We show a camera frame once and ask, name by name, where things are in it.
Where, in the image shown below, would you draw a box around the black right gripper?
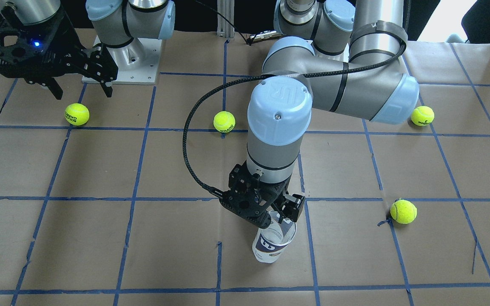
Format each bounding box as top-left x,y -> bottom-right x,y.
0,6 -> 118,100

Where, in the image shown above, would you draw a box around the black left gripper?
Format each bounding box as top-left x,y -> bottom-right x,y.
220,162 -> 305,229

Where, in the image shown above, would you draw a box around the clear tennis ball can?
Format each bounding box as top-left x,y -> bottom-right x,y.
251,210 -> 297,264

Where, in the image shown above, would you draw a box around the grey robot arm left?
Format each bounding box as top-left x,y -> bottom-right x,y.
220,0 -> 419,228

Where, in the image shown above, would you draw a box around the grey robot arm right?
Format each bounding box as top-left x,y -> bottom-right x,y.
0,0 -> 176,99

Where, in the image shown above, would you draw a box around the yellow tennis ball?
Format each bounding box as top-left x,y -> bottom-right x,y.
390,199 -> 417,224
410,106 -> 435,126
64,103 -> 90,126
213,111 -> 236,133

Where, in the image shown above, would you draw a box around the yellow tennis ball centre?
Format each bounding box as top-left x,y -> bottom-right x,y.
213,111 -> 236,133

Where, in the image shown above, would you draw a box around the yellow tennis ball front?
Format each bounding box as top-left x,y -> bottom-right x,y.
390,199 -> 417,224

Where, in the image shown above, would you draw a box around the yellow tennis ball rear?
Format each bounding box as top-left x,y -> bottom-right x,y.
410,106 -> 435,126

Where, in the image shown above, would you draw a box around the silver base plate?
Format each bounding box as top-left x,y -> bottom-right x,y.
342,43 -> 354,62
82,35 -> 162,85

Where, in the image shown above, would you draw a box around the aluminium profile post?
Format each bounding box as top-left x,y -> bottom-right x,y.
217,0 -> 235,41

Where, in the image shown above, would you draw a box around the black braided cable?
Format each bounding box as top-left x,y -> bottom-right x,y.
183,23 -> 408,199

